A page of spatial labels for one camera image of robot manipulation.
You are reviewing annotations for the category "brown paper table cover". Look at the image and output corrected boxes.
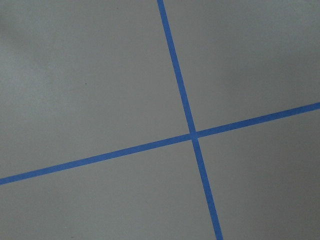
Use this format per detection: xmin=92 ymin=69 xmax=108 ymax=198
xmin=0 ymin=0 xmax=320 ymax=240

